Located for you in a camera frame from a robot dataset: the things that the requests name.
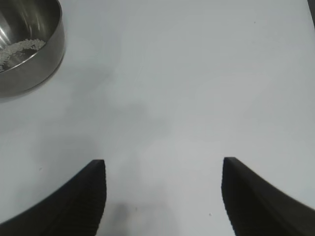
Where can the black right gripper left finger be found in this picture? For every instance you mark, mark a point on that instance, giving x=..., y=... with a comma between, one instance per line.
x=73, y=209

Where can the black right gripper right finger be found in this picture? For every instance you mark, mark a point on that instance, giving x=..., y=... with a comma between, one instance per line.
x=253, y=209

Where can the stainless steel mixing bowl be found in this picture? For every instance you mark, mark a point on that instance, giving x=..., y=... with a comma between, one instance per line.
x=37, y=73

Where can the white rice grains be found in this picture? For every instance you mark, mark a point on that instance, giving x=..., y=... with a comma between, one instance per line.
x=22, y=46

